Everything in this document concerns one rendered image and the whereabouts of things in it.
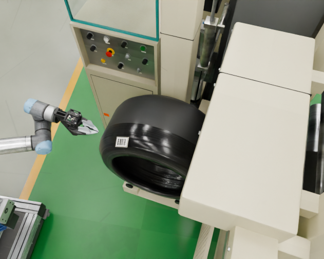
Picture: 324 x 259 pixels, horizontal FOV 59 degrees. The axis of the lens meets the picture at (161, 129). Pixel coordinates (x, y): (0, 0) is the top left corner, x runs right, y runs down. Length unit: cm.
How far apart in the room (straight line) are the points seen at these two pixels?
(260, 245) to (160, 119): 62
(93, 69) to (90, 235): 130
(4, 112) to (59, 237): 143
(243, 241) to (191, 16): 72
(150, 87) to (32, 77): 183
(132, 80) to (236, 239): 148
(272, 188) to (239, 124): 17
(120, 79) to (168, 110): 93
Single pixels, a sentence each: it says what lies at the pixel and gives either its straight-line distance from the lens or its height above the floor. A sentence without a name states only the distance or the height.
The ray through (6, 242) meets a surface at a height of 21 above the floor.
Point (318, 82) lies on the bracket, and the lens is 97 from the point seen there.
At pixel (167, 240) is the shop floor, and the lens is 242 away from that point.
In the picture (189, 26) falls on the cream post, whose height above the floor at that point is 171.
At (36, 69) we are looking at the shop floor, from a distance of 354.
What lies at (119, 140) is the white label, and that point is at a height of 140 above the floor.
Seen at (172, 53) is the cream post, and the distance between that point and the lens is 117.
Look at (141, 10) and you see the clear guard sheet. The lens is 159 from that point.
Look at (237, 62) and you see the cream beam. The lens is 86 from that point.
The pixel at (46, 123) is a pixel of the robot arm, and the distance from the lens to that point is 151.
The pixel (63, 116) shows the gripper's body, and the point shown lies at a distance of 137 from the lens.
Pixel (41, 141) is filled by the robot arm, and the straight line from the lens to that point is 145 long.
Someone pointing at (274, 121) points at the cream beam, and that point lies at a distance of 76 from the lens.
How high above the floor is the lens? 238
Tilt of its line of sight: 59 degrees down
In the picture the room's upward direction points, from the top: straight up
